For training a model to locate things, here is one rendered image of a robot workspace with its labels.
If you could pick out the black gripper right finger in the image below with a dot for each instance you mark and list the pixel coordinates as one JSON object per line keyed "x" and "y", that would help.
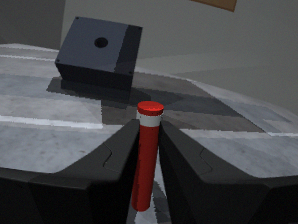
{"x": 201, "y": 188}

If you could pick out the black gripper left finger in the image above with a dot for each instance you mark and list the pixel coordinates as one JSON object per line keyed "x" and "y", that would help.
{"x": 95, "y": 190}

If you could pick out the grey angled panel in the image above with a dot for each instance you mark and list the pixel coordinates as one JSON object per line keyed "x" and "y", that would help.
{"x": 98, "y": 57}

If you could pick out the dark red peg with grey band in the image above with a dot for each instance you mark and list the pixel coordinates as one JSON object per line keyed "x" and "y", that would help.
{"x": 150, "y": 114}

